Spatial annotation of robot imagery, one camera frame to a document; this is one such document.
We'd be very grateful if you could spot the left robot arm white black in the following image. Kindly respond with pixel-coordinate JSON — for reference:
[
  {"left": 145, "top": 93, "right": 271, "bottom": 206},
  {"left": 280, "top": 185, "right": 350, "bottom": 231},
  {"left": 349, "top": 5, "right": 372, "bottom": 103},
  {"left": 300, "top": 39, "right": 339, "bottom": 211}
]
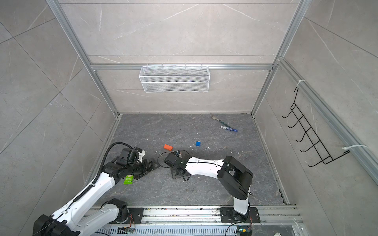
[{"left": 32, "top": 147, "right": 159, "bottom": 236}]

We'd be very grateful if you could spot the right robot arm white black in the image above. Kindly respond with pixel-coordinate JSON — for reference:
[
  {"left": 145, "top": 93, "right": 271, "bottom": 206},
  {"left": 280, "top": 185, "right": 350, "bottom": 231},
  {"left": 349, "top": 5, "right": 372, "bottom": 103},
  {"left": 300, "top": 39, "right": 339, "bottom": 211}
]
[{"left": 163, "top": 151, "right": 254, "bottom": 222}]

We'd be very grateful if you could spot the orange-red wood block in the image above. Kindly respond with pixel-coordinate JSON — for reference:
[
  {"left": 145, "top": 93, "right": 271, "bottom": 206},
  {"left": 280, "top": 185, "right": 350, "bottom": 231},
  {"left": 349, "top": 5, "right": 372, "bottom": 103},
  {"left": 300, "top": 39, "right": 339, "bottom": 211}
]
[{"left": 163, "top": 145, "right": 173, "bottom": 151}]

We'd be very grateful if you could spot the green snack wrapper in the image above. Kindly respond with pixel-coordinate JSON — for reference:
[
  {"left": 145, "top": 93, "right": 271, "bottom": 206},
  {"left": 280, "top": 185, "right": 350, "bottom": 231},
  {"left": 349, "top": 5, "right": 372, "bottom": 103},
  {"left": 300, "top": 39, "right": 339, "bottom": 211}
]
[{"left": 123, "top": 175, "right": 134, "bottom": 185}]

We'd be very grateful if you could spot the blue marker pen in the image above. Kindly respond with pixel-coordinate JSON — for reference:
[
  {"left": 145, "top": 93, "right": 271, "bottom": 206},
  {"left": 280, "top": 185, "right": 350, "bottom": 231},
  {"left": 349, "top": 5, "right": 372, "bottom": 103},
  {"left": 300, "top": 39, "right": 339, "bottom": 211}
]
[{"left": 221, "top": 126, "right": 238, "bottom": 132}]

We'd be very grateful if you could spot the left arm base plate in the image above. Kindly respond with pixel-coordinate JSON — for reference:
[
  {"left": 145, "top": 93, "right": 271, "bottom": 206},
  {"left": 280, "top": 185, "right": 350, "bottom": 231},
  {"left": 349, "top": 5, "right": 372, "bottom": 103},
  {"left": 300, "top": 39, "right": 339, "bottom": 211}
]
[{"left": 115, "top": 207, "right": 144, "bottom": 224}]

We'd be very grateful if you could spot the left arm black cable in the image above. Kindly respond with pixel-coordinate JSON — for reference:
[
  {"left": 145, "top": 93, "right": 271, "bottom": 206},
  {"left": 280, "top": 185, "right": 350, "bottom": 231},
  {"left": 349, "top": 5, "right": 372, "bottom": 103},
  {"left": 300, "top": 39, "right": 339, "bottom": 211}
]
[{"left": 93, "top": 142, "right": 135, "bottom": 185}]

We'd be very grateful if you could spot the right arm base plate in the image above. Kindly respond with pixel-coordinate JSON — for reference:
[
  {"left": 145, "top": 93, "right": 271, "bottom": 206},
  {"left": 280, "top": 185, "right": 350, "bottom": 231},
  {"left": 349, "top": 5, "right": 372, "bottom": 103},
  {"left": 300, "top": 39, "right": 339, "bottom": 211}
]
[{"left": 220, "top": 207, "right": 261, "bottom": 224}]

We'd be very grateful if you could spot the white wire mesh basket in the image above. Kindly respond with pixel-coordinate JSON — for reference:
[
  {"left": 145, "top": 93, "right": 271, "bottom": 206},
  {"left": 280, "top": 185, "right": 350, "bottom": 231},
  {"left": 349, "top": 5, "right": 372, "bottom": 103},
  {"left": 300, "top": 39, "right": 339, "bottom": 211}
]
[{"left": 139, "top": 65, "right": 211, "bottom": 93}]

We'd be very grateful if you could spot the black wire hook rack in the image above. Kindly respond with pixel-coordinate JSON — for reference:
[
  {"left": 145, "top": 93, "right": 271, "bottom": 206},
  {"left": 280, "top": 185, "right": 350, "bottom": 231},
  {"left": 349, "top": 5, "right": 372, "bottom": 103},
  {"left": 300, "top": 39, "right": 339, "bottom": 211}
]
[{"left": 282, "top": 88, "right": 350, "bottom": 168}]

